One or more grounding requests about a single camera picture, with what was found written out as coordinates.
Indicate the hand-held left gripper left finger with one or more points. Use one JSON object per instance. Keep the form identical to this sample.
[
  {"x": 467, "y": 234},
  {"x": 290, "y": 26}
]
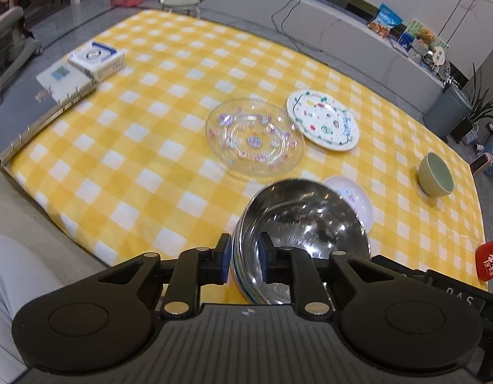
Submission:
[{"x": 226, "y": 254}]

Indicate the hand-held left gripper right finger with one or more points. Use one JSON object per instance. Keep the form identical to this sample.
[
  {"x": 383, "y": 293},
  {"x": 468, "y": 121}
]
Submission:
[{"x": 264, "y": 256}]

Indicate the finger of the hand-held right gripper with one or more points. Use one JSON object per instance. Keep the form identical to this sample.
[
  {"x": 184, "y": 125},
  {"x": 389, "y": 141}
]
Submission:
[{"x": 406, "y": 274}]

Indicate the stainless steel bowl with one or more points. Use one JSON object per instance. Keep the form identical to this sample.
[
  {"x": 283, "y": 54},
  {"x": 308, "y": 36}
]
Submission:
[{"x": 310, "y": 224}]

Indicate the small white sticker dish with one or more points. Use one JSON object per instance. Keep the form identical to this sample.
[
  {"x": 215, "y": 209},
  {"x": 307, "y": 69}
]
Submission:
[{"x": 356, "y": 198}]

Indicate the green ceramic bowl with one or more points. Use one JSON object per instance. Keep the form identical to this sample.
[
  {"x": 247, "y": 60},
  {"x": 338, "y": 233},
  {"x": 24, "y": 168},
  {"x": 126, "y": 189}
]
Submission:
[{"x": 436, "y": 174}]

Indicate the clear glass sticker plate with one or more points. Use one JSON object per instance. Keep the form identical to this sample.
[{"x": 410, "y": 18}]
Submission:
[{"x": 254, "y": 140}]

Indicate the white painted plate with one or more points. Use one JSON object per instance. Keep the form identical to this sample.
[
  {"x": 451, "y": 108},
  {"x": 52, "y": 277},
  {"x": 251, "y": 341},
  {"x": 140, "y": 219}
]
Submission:
[{"x": 322, "y": 122}]

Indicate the red mug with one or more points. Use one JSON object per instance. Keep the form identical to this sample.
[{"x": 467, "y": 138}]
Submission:
[{"x": 490, "y": 262}]

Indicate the pink space heater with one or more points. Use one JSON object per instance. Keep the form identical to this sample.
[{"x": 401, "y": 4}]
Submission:
[{"x": 482, "y": 164}]

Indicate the yellow checked tablecloth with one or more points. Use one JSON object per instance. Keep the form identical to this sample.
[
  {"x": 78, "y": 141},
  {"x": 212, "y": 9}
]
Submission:
[{"x": 150, "y": 128}]

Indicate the grey trash bin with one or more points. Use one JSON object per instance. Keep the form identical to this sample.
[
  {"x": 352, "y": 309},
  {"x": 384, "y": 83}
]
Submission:
[{"x": 448, "y": 110}]

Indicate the potted long-leaf plant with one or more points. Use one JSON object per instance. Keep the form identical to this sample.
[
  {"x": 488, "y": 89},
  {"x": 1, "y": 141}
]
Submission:
[{"x": 484, "y": 104}]

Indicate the person's leg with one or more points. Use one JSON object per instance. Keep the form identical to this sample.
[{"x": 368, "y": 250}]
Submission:
[{"x": 14, "y": 272}]

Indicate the white and blue box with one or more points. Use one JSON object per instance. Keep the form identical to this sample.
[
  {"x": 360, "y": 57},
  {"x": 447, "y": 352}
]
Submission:
[{"x": 96, "y": 58}]

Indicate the white flat device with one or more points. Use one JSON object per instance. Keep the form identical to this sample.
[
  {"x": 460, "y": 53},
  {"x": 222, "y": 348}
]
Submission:
[{"x": 64, "y": 78}]

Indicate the green printed box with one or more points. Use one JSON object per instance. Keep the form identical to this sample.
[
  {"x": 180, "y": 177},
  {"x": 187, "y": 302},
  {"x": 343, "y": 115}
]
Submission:
[{"x": 412, "y": 32}]

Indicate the blue snack bag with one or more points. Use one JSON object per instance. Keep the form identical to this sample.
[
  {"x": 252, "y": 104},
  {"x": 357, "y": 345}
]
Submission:
[{"x": 384, "y": 22}]

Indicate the grey office chair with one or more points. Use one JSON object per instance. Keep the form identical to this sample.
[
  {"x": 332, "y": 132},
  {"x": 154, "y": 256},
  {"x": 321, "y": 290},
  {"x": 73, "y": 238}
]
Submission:
[{"x": 10, "y": 44}]

